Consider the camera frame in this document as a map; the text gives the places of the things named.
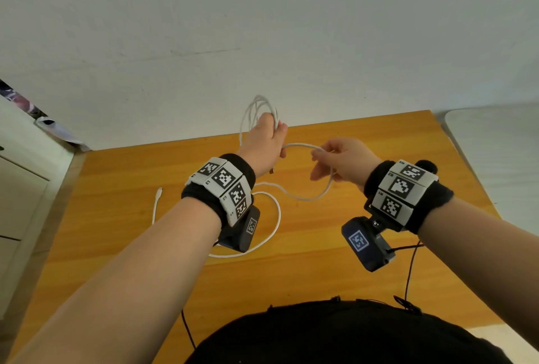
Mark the person's black shirt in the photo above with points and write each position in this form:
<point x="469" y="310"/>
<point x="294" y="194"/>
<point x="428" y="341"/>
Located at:
<point x="337" y="338"/>

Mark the white side table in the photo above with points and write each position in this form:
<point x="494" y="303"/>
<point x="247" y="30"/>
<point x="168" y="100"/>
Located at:
<point x="501" y="157"/>

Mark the white drawer cabinet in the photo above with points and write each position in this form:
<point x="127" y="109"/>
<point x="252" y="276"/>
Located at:
<point x="21" y="208"/>

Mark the person's right hand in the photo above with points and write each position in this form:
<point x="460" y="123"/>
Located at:
<point x="349" y="159"/>

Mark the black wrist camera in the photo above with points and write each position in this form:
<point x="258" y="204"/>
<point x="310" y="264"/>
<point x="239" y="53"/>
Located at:
<point x="240" y="237"/>
<point x="366" y="245"/>

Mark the person's left forearm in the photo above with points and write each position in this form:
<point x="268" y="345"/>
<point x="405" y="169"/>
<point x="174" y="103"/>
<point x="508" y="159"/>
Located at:
<point x="126" y="292"/>

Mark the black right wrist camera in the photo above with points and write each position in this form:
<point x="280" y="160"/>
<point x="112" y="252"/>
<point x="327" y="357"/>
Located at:
<point x="366" y="245"/>

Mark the person's left hand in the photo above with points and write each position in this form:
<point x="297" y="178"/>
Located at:
<point x="263" y="144"/>

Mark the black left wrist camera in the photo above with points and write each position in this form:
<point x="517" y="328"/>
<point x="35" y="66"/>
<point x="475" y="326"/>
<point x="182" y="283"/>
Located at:
<point x="240" y="237"/>

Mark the person's right forearm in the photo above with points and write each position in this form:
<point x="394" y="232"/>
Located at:
<point x="484" y="250"/>

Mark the patterned plastic bag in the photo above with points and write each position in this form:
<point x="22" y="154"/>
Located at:
<point x="17" y="100"/>

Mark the black wristband with markers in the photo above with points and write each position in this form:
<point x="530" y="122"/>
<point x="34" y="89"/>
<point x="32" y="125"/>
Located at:
<point x="223" y="180"/>
<point x="400" y="189"/>

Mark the black left wristband with markers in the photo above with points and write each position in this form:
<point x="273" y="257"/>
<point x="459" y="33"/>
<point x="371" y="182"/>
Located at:
<point x="223" y="180"/>

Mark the black right wristband with markers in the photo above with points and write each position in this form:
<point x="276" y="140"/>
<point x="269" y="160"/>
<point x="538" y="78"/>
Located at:
<point x="400" y="189"/>

